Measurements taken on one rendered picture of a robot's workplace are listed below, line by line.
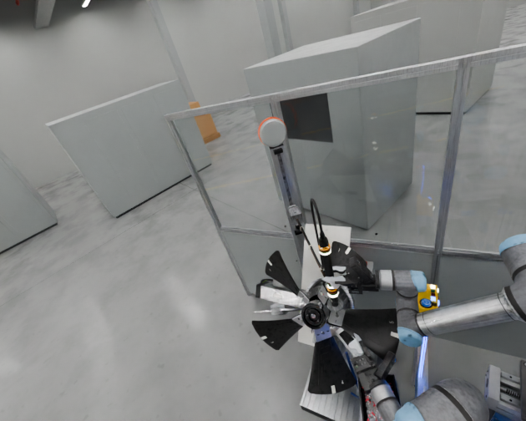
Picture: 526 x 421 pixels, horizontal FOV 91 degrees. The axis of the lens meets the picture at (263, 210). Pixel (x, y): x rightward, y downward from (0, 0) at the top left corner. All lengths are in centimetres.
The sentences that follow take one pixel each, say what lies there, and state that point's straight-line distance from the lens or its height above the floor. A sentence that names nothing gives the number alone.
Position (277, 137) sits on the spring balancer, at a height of 185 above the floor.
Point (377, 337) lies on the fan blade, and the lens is 131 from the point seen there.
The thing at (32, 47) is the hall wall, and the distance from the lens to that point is 1277.
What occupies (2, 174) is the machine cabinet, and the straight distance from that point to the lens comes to 760.
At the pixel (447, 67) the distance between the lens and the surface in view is 142.
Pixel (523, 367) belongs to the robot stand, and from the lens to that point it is 154.
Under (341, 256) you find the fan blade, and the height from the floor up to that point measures 139.
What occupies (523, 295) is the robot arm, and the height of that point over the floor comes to 160.
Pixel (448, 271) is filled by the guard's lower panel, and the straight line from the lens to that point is 205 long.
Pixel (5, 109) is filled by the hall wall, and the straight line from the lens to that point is 1260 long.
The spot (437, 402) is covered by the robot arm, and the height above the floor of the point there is 151.
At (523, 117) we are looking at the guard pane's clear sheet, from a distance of 155.
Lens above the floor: 232
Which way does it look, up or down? 33 degrees down
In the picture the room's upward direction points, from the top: 18 degrees counter-clockwise
